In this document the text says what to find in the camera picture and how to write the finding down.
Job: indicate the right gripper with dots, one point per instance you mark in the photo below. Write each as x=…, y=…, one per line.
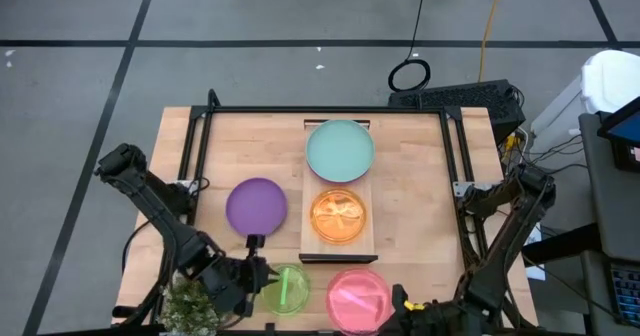
x=430, y=321

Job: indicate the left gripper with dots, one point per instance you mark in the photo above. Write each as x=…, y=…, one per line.
x=235, y=281

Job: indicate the green transparent plate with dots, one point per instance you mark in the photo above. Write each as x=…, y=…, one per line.
x=292, y=296

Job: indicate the red transparent plate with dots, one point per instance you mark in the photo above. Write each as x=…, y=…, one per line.
x=357, y=301

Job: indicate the orange transparent plate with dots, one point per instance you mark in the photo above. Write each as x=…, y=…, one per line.
x=337, y=216

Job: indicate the pale teal plate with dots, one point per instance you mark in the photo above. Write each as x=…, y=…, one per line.
x=340, y=151

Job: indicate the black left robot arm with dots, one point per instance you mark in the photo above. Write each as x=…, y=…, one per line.
x=150, y=206

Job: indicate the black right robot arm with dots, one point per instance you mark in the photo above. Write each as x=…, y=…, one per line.
x=500, y=256

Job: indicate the wooden tray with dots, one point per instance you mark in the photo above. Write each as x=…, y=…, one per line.
x=340, y=248

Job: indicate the small potted plant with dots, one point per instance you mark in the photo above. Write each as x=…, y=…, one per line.
x=185, y=306

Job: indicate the white paper sheet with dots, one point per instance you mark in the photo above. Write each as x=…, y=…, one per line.
x=536, y=271

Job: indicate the black desk leg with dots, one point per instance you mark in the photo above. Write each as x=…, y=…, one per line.
x=565, y=243

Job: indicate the keyboard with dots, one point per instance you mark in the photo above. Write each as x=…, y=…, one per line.
x=627, y=296

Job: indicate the grey desk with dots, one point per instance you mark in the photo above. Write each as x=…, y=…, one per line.
x=615, y=206

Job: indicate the black computer case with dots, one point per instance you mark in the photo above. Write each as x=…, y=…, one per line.
x=460, y=98

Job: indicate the grey box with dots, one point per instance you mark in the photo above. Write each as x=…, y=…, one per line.
x=555, y=121

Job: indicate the tablet screen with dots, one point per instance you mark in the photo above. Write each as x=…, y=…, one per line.
x=627, y=131

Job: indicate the white bin lid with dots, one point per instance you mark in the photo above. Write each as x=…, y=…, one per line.
x=612, y=78

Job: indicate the black table frame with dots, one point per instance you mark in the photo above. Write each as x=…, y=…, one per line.
x=325, y=109

